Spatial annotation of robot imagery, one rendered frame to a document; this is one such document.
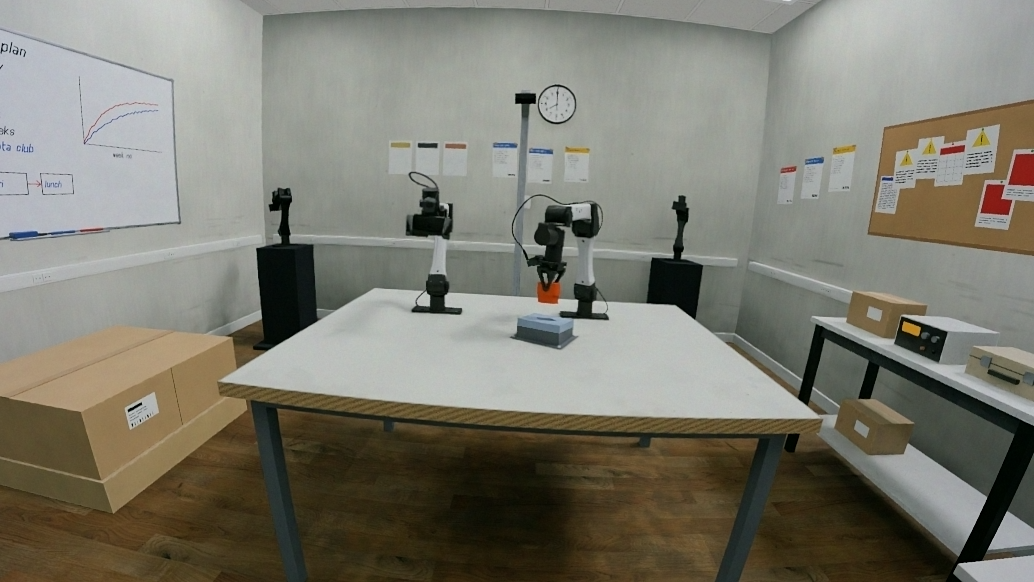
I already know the light blue flat plate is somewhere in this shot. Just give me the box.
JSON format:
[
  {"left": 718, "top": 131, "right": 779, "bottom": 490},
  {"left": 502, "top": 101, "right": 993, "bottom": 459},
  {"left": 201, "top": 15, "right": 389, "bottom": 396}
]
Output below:
[{"left": 517, "top": 313, "right": 574, "bottom": 333}]

